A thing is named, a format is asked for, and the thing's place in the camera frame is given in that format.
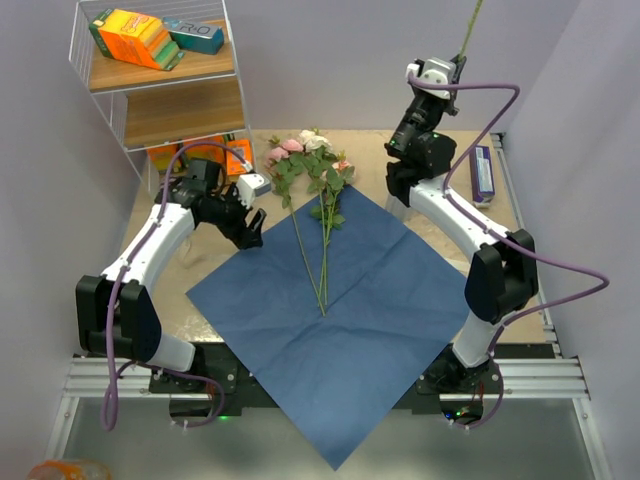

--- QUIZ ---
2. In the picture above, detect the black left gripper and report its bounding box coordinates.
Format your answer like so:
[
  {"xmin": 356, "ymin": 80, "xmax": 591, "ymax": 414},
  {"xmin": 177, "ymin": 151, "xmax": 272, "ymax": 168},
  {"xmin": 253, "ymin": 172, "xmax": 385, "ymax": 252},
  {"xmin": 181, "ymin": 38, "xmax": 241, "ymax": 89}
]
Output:
[{"xmin": 203, "ymin": 183, "xmax": 266, "ymax": 250}]

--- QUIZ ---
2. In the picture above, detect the pink white rose stem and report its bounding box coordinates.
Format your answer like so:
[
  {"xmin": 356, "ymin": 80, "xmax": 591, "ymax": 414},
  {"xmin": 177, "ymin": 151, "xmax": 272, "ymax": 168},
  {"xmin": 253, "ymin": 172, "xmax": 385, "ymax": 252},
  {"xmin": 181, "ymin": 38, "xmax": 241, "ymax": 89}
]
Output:
[{"xmin": 298, "ymin": 129, "xmax": 355, "ymax": 308}]

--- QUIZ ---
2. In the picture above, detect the blue wrapping paper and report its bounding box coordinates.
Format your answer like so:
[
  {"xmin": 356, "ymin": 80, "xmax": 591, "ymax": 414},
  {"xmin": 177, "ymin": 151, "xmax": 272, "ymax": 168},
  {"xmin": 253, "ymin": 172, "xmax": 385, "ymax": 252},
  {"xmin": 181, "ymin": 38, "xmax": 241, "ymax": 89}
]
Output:
[{"xmin": 188, "ymin": 188, "xmax": 469, "ymax": 468}]

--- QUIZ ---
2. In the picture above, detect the beige ribbon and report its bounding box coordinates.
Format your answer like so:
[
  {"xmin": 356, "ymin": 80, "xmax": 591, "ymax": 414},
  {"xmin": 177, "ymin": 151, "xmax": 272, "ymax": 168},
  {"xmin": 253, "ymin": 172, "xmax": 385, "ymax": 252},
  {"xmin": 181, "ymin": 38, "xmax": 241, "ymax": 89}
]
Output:
[{"xmin": 176, "ymin": 239, "xmax": 210, "ymax": 270}]

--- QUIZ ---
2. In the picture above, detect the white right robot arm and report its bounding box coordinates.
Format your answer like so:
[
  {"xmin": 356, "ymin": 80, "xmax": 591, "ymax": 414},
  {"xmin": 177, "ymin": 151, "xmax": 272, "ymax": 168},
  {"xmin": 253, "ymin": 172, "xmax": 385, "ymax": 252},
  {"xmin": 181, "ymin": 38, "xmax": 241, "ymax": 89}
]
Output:
[{"xmin": 385, "ymin": 58, "xmax": 538, "ymax": 393}]

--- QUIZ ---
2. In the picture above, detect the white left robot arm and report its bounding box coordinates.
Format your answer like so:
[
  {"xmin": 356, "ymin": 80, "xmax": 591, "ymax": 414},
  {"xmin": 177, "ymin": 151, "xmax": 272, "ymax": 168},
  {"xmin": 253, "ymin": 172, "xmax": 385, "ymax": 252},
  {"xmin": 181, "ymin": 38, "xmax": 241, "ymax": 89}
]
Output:
[{"xmin": 75, "ymin": 159, "xmax": 266, "ymax": 392}]

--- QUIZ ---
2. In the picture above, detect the white ribbed ceramic vase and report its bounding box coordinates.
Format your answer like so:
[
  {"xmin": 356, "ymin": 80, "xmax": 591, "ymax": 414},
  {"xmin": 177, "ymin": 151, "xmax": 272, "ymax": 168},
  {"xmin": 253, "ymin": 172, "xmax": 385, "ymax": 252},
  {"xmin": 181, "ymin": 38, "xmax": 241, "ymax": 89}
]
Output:
[{"xmin": 385, "ymin": 195, "xmax": 412, "ymax": 223}]

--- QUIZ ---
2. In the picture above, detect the orange box bottom right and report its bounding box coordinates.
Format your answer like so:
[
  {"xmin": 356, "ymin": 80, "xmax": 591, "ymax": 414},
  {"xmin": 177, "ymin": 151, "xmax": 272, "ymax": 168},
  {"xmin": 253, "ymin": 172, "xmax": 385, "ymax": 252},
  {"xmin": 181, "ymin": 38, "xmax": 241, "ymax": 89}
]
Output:
[{"xmin": 226, "ymin": 139, "xmax": 254, "ymax": 176}]

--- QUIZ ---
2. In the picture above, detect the orange box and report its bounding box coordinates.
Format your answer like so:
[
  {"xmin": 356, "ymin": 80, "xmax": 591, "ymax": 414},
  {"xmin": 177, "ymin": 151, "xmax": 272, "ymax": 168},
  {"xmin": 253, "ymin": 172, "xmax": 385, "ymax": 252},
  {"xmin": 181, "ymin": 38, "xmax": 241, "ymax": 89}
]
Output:
[
  {"xmin": 182, "ymin": 135, "xmax": 226, "ymax": 163},
  {"xmin": 145, "ymin": 144, "xmax": 178, "ymax": 173},
  {"xmin": 226, "ymin": 139, "xmax": 254, "ymax": 176}
]

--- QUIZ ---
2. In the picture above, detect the orange box bottom middle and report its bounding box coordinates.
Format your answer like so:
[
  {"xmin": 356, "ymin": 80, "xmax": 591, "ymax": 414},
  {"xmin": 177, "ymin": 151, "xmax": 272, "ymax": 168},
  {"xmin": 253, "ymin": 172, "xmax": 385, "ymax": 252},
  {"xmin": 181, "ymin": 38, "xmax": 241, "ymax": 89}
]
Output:
[{"xmin": 182, "ymin": 135, "xmax": 226, "ymax": 163}]

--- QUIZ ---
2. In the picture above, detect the orange box bottom left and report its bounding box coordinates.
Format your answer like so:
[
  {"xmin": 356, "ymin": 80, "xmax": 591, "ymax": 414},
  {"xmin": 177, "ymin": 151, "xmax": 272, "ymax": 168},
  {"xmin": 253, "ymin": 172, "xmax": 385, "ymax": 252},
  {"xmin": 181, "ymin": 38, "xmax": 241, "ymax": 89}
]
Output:
[{"xmin": 145, "ymin": 144, "xmax": 178, "ymax": 173}]

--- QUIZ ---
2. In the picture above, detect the purple rectangular box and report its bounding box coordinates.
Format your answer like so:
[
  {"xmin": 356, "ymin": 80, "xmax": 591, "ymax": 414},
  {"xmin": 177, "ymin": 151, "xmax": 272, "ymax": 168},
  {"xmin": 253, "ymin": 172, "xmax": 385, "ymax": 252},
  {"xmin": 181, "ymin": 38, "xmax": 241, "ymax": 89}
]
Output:
[{"xmin": 469, "ymin": 145, "xmax": 496, "ymax": 208}]

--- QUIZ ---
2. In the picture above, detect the teal toothpaste box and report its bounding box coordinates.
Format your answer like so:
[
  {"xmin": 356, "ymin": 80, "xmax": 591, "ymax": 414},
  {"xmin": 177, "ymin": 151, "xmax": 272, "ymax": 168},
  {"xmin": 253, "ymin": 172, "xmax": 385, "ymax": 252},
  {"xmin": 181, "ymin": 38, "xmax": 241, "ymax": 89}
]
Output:
[{"xmin": 162, "ymin": 17, "xmax": 225, "ymax": 55}]

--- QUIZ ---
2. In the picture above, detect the orange sponge pack top shelf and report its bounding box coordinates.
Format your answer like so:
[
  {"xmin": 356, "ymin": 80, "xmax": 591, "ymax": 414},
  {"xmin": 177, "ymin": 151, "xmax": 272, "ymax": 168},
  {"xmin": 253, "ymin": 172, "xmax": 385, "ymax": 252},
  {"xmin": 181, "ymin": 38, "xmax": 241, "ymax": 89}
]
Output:
[{"xmin": 88, "ymin": 8, "xmax": 184, "ymax": 71}]

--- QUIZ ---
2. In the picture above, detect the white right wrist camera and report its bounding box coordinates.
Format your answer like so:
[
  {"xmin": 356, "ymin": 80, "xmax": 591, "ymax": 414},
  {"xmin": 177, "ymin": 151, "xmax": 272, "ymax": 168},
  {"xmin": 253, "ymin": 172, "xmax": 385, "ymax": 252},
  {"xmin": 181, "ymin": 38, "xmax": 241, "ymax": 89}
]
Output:
[{"xmin": 405, "ymin": 57, "xmax": 457, "ymax": 101}]

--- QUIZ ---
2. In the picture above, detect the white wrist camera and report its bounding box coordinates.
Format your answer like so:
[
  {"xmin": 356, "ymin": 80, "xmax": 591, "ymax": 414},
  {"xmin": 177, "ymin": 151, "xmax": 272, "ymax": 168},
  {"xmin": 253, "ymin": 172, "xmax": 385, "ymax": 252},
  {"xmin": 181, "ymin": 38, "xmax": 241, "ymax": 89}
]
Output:
[
  {"xmin": 405, "ymin": 57, "xmax": 457, "ymax": 101},
  {"xmin": 236, "ymin": 173, "xmax": 271, "ymax": 209}
]

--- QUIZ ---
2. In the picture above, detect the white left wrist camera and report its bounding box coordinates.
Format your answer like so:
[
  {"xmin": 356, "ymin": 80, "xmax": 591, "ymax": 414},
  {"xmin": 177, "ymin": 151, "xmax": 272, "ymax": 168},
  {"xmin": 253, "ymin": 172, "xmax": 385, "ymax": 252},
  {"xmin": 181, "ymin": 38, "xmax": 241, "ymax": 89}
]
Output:
[{"xmin": 236, "ymin": 173, "xmax": 271, "ymax": 209}]

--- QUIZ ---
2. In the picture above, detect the white wire wooden shelf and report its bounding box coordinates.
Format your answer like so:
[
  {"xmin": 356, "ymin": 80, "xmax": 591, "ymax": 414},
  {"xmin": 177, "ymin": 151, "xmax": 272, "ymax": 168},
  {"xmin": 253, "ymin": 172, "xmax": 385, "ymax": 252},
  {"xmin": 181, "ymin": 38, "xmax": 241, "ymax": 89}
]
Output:
[{"xmin": 69, "ymin": 1, "xmax": 252, "ymax": 193}]

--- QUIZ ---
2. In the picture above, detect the aluminium frame rail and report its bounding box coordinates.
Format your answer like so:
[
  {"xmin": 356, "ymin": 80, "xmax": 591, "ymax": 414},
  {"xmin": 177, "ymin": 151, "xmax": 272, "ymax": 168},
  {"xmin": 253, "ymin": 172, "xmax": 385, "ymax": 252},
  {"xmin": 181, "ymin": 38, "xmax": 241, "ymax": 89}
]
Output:
[{"xmin": 47, "ymin": 132, "xmax": 614, "ymax": 480}]

